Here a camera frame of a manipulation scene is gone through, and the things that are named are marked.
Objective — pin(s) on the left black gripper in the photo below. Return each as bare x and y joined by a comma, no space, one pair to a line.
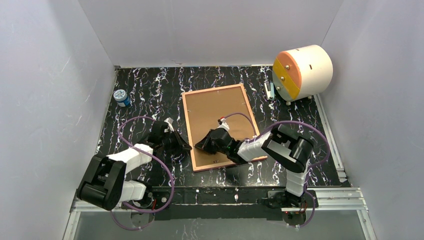
173,140

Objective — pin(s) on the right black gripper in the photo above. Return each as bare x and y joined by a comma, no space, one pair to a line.
212,141

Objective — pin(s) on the pink wooden picture frame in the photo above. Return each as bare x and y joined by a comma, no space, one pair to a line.
198,167

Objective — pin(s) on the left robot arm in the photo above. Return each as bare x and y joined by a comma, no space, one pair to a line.
104,182

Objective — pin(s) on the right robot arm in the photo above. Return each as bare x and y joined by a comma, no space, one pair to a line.
280,143

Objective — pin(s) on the blue lidded small jar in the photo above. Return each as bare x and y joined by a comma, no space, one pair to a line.
122,98

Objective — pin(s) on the white cylindrical drawer unit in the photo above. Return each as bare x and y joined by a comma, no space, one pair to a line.
302,72

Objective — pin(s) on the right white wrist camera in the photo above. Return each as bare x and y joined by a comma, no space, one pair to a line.
223,124

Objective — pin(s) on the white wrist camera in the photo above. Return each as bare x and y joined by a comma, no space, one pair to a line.
223,124
169,121

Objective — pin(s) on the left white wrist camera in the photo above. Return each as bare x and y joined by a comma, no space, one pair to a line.
169,121

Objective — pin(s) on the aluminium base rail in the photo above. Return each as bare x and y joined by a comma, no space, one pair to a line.
230,213

